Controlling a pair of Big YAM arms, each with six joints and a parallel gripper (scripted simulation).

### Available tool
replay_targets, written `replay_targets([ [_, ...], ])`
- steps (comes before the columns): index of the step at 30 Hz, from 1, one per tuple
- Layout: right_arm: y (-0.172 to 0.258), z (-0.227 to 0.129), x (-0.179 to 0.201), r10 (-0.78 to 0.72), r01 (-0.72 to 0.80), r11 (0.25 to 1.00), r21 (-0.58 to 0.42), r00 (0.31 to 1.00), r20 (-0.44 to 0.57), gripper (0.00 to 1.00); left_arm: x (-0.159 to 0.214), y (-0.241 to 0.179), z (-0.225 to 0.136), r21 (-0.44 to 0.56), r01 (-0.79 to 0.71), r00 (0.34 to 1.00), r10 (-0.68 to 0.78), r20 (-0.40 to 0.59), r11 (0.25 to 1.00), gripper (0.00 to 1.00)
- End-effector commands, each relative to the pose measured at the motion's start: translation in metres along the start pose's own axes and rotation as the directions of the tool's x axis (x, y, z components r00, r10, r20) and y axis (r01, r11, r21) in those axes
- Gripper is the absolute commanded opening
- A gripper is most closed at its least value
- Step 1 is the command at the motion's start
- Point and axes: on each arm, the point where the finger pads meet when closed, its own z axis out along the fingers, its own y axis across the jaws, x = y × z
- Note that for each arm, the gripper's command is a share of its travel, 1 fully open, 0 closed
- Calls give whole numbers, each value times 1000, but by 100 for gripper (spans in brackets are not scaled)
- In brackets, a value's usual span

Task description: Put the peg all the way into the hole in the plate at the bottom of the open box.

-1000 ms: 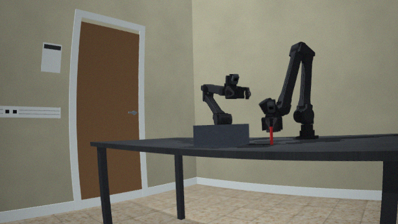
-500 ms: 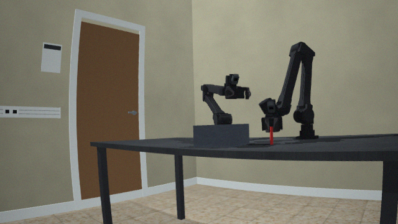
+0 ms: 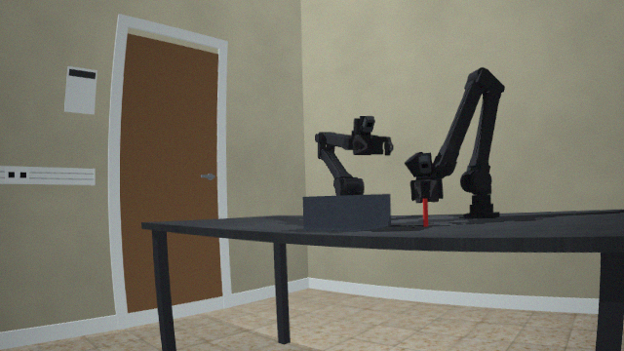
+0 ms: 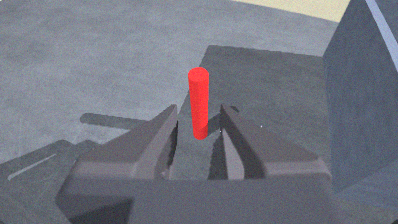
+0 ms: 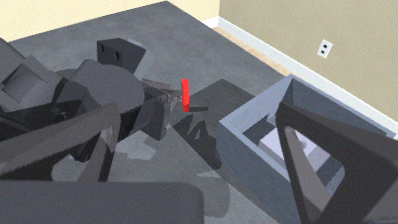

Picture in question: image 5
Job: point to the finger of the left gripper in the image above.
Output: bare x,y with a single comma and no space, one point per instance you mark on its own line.
156,85
171,94

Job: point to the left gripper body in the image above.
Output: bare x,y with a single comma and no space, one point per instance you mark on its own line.
154,127

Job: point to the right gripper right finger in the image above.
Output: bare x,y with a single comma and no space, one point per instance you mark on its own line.
369,189

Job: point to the white square plate with hole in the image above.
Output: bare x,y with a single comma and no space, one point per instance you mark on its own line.
271,146

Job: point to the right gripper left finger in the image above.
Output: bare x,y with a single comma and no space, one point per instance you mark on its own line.
32,156

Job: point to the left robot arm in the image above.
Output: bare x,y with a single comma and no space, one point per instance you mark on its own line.
27,102

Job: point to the red peg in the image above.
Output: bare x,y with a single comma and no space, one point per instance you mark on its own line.
185,95

